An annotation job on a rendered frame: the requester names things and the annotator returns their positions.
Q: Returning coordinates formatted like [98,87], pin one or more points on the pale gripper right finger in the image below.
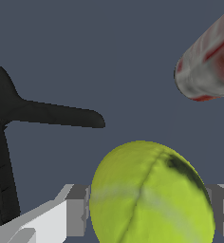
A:
[223,209]

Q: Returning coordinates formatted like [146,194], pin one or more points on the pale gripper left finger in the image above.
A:
[50,218]

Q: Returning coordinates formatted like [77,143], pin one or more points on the yellow-green tennis ball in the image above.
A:
[152,196]

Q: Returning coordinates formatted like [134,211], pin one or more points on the red and white can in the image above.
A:
[209,66]

